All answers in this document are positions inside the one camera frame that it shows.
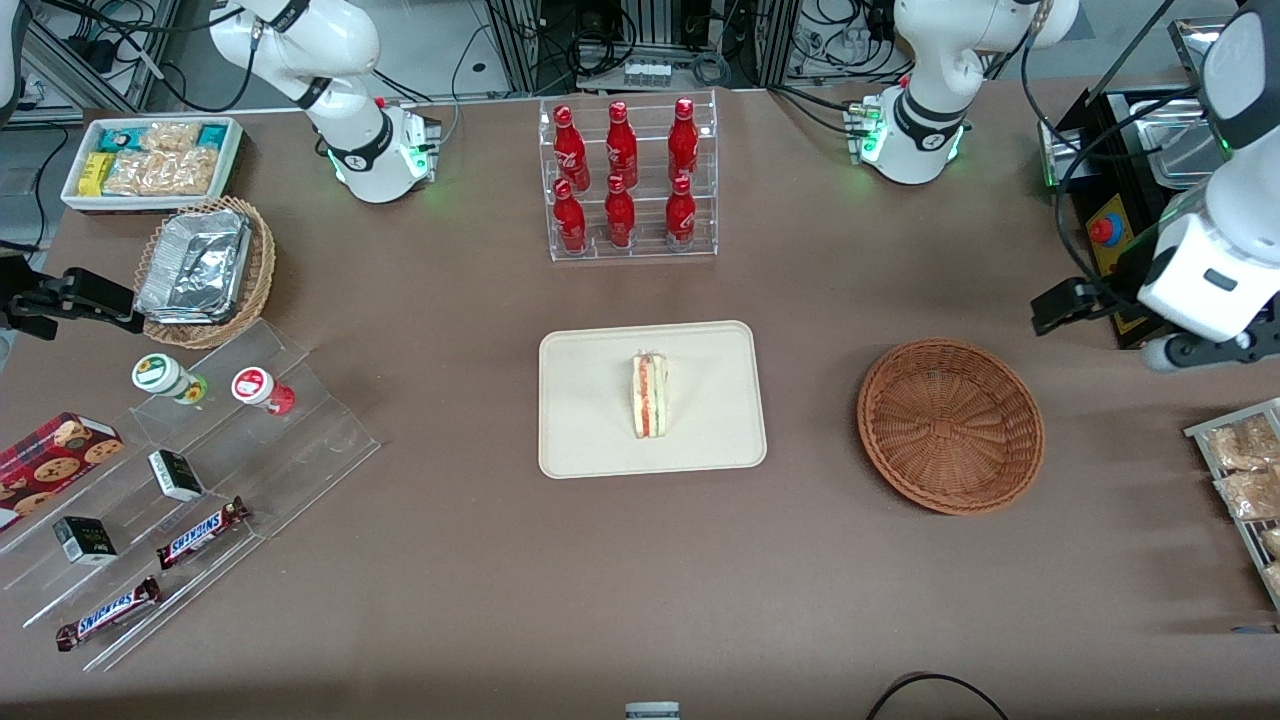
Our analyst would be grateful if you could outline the Snickers chocolate bar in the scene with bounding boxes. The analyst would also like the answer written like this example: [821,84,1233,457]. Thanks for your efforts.
[55,576,162,653]
[155,496,251,571]

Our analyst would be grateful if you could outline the round brown wicker basket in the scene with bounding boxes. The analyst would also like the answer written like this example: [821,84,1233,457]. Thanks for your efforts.
[857,338,1046,516]

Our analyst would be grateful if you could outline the cup with green lid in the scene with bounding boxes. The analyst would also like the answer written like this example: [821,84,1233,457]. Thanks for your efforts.
[131,353,209,405]

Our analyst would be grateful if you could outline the clear acrylic stepped display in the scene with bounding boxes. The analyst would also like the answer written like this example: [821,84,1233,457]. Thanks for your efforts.
[0,318,382,673]

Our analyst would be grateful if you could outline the white rectangular snack bin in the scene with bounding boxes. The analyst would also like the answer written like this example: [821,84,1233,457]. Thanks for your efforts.
[60,116,245,215]

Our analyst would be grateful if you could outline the triangle sandwich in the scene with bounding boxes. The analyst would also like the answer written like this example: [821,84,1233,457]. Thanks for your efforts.
[630,350,670,440]

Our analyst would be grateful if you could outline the steel food pan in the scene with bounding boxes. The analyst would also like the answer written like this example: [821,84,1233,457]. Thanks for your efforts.
[1140,95,1227,191]

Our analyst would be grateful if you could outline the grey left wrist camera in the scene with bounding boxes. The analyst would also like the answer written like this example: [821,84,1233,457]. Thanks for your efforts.
[1143,330,1280,374]

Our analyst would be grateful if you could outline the clear bag of nuts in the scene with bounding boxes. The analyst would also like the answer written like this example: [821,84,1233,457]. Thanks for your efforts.
[103,150,166,197]
[160,148,221,197]
[142,122,203,153]

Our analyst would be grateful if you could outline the light wicker basket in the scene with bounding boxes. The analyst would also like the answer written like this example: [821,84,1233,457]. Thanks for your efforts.
[133,196,277,350]

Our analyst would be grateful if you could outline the stacked foil containers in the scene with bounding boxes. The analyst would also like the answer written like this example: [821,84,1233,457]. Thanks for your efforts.
[136,208,253,326]

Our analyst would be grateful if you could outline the beige plastic tray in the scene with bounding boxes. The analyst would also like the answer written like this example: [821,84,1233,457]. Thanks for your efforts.
[538,320,768,480]

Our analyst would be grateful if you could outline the black cable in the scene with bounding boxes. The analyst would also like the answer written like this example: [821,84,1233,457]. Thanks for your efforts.
[865,673,1011,720]

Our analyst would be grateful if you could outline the red cookie box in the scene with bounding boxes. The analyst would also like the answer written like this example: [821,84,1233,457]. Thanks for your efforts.
[0,412,125,533]

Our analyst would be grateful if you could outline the black food warmer machine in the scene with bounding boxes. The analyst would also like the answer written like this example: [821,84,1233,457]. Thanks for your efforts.
[1038,18,1280,349]

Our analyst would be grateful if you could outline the small black box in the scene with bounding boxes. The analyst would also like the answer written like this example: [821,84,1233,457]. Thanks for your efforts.
[148,449,205,503]
[52,516,119,567]

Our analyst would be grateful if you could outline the metal wire rack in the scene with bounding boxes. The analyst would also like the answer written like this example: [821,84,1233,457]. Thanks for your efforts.
[1184,398,1280,613]

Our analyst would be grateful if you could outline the clear acrylic bottle rack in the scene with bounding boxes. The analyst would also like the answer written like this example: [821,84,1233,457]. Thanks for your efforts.
[538,89,719,263]

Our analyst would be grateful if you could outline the red cola bottle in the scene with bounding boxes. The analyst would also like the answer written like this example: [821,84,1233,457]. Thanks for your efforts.
[668,97,700,187]
[604,174,637,250]
[605,100,639,189]
[553,104,591,193]
[553,178,588,255]
[665,175,697,251]

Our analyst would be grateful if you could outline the cup with red lid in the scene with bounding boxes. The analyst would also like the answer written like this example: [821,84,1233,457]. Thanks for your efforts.
[231,367,296,416]

